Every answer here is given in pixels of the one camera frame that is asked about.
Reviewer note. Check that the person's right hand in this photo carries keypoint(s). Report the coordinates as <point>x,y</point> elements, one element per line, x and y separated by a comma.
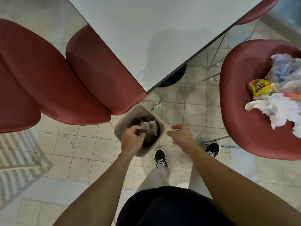
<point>184,137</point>

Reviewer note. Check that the person's left hand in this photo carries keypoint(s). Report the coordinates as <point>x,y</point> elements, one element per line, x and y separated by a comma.
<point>130,141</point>

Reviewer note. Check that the person's left fingers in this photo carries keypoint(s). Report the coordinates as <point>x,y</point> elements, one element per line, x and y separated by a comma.
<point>137,130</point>

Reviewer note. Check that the person's right thumb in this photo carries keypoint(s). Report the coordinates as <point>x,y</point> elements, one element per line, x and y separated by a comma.
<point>172,134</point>

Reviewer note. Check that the person's left forearm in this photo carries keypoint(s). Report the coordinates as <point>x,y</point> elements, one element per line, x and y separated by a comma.
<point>98,192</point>

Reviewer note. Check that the person's right forearm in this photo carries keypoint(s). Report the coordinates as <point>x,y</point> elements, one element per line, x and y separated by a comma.
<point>235,188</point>

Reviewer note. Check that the crumpled grey paper trash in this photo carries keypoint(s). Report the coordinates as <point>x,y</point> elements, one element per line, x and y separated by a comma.
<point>150,125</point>

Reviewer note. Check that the beige plastic trash bin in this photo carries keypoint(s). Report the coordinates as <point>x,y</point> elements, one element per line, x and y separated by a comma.
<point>122,124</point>

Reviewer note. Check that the black left sneaker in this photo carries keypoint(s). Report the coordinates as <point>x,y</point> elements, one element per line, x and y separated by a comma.
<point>160,158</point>

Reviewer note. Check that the black sneaker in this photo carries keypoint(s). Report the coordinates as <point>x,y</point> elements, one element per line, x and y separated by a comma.
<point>160,158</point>
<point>213,149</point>

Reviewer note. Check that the black right sneaker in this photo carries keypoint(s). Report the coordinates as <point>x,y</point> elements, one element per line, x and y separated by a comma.
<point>213,149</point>

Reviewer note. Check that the beige trousers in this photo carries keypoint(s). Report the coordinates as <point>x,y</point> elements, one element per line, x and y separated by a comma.
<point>155,177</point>

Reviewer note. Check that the black table base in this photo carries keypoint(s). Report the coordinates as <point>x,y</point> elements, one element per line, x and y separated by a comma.
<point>174,76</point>

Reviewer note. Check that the red padded chair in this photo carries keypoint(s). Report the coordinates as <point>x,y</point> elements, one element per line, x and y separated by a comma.
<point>70,79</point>
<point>256,11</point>
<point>244,129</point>
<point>16,110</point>

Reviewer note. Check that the black shirt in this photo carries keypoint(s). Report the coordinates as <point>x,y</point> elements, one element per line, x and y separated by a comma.
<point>169,207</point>

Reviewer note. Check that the yellow snack packet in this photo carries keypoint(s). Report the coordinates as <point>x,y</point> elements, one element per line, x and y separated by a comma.
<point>261,88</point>

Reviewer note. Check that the white crumpled tissue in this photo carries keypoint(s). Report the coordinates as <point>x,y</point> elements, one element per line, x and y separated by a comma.
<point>277,109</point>

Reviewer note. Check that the orange wrapper strip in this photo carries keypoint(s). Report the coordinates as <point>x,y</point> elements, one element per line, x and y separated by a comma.
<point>294,96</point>

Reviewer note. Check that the clear plastic bag blue print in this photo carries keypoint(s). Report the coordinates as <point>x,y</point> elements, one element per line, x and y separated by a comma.
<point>283,68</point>

